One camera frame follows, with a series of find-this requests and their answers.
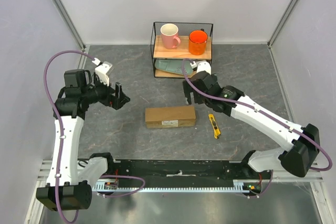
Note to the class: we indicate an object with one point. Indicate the teal rectangular plate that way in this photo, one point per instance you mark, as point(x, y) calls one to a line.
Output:
point(163, 67)

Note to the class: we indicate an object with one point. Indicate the brown cardboard express box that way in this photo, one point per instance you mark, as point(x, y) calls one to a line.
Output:
point(170, 117)

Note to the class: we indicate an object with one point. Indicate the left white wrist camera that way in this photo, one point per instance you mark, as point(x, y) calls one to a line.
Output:
point(103, 70)

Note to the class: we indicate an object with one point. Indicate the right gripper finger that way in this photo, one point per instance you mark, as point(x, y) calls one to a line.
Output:
point(187, 89)
point(197, 97)

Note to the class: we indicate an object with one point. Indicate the pink ceramic mug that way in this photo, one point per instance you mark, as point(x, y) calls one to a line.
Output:
point(170, 36)

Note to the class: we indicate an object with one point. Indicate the black wire wooden shelf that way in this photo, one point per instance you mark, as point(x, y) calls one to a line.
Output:
point(160, 53)

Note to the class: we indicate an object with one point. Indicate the yellow utility knife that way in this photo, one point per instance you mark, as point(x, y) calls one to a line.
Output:
point(215, 127)

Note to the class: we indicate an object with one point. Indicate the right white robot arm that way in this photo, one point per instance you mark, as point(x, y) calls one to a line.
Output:
point(297, 144)

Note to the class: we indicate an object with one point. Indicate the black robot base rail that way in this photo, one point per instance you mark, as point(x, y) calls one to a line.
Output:
point(187, 173)

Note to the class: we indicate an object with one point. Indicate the orange glass cup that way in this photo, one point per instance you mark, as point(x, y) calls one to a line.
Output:
point(197, 42)

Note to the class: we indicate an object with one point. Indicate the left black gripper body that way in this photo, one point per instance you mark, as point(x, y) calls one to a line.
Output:
point(100, 92)

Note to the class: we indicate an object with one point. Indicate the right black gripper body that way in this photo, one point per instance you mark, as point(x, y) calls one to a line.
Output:
point(201, 100)

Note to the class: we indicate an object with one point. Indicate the slotted cable duct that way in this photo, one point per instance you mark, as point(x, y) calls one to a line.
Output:
point(105, 187)

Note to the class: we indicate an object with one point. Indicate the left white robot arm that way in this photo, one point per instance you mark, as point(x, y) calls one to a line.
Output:
point(68, 188)

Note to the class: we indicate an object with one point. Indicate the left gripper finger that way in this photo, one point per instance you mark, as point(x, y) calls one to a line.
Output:
point(119, 102)
point(119, 92)

